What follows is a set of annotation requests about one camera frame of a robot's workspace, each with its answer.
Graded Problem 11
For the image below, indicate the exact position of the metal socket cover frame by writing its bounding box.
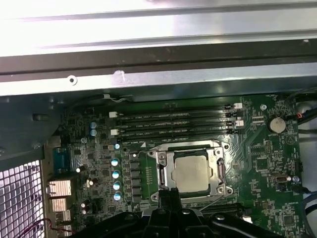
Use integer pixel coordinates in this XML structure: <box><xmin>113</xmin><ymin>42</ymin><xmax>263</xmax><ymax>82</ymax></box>
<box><xmin>156</xmin><ymin>146</ymin><xmax>225</xmax><ymax>199</ymax></box>

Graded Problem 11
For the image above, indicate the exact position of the green motherboard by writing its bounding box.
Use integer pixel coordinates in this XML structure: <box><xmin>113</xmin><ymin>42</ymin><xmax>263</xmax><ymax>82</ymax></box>
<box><xmin>43</xmin><ymin>95</ymin><xmax>305</xmax><ymax>238</ymax></box>

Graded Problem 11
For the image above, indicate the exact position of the blue serial port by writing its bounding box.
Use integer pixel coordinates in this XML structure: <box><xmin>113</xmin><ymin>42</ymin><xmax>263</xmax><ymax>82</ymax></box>
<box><xmin>52</xmin><ymin>147</ymin><xmax>73</xmax><ymax>174</ymax></box>

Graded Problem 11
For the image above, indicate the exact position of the silver square CPU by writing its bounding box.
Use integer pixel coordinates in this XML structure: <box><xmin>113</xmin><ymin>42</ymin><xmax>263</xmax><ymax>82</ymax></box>
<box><xmin>172</xmin><ymin>151</ymin><xmax>217</xmax><ymax>196</ymax></box>

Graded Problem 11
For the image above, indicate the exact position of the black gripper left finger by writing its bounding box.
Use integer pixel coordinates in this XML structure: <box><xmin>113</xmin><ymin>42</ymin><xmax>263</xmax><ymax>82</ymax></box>
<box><xmin>74</xmin><ymin>189</ymin><xmax>175</xmax><ymax>238</ymax></box>

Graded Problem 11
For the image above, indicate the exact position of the silver USB port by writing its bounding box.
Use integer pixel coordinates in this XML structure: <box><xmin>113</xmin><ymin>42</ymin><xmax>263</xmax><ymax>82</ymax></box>
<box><xmin>55</xmin><ymin>214</ymin><xmax>72</xmax><ymax>225</ymax></box>
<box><xmin>58</xmin><ymin>225</ymin><xmax>75</xmax><ymax>236</ymax></box>
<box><xmin>51</xmin><ymin>198</ymin><xmax>70</xmax><ymax>214</ymax></box>

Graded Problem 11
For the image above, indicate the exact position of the silver network port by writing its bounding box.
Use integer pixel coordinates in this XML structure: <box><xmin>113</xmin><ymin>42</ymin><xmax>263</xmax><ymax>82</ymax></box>
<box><xmin>47</xmin><ymin>179</ymin><xmax>72</xmax><ymax>198</ymax></box>

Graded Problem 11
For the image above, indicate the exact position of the thin wire locking lever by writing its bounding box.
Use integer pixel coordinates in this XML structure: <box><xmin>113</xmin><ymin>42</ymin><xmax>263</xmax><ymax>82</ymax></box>
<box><xmin>180</xmin><ymin>195</ymin><xmax>225</xmax><ymax>214</ymax></box>
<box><xmin>148</xmin><ymin>139</ymin><xmax>223</xmax><ymax>156</ymax></box>

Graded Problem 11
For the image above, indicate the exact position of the round silver coin battery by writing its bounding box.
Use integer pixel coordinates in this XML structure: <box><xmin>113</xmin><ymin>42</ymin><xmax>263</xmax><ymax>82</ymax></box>
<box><xmin>269</xmin><ymin>116</ymin><xmax>286</xmax><ymax>133</ymax></box>

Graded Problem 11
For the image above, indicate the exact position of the small silver metal port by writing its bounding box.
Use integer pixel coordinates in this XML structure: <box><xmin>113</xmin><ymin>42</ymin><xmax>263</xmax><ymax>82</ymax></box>
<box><xmin>47</xmin><ymin>136</ymin><xmax>61</xmax><ymax>150</ymax></box>

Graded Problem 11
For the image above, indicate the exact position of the black wire with white label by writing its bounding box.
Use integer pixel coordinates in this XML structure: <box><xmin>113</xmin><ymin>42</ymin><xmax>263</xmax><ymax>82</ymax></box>
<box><xmin>103</xmin><ymin>93</ymin><xmax>129</xmax><ymax>103</ymax></box>

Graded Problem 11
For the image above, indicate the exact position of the metal CPU socket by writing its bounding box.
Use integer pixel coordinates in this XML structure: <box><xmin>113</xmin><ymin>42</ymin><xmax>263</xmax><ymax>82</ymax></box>
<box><xmin>146</xmin><ymin>140</ymin><xmax>235</xmax><ymax>201</ymax></box>

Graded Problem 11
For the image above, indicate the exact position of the black open PC case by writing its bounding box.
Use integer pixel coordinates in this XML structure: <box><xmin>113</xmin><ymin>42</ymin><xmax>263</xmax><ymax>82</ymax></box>
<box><xmin>0</xmin><ymin>37</ymin><xmax>317</xmax><ymax>238</ymax></box>

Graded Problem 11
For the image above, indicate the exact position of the thin red wire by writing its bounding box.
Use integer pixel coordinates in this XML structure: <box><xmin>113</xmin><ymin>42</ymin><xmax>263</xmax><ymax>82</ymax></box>
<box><xmin>23</xmin><ymin>217</ymin><xmax>74</xmax><ymax>238</ymax></box>

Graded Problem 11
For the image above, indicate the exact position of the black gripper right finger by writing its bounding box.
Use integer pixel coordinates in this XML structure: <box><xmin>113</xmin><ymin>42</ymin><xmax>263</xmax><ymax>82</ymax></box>
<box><xmin>173</xmin><ymin>187</ymin><xmax>273</xmax><ymax>238</ymax></box>

